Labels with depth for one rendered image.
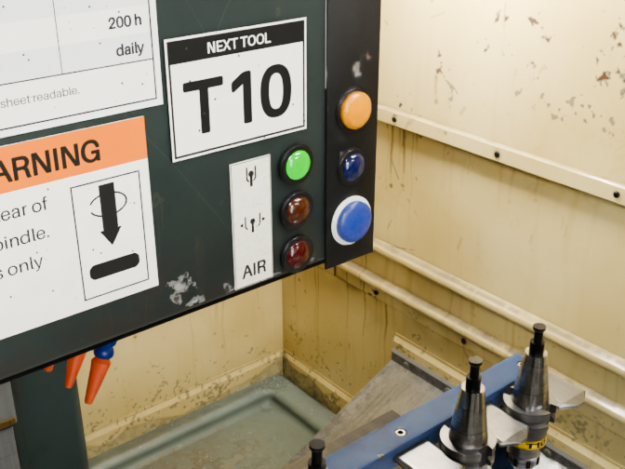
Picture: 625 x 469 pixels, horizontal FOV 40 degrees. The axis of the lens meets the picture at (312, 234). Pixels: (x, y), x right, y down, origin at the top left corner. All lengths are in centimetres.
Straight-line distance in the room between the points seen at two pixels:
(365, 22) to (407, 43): 98
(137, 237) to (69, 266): 4
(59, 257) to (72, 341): 5
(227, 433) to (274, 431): 11
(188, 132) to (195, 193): 4
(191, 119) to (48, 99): 9
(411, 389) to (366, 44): 124
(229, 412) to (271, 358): 17
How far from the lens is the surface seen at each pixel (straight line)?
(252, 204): 54
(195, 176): 51
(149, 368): 193
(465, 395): 96
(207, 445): 201
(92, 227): 49
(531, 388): 105
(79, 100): 46
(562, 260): 142
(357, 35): 56
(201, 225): 53
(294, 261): 57
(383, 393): 175
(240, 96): 51
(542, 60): 136
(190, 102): 50
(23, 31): 45
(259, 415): 209
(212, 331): 198
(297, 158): 55
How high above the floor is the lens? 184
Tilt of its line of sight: 25 degrees down
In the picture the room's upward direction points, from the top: straight up
